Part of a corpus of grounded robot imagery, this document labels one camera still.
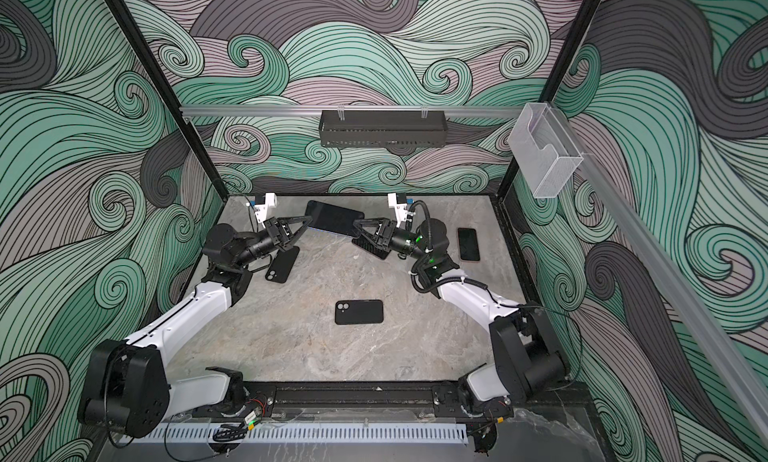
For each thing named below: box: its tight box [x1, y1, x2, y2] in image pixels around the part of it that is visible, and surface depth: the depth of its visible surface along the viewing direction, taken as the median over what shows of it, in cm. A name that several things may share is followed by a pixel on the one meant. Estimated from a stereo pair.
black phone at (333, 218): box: [305, 200, 365, 237], surface depth 72 cm
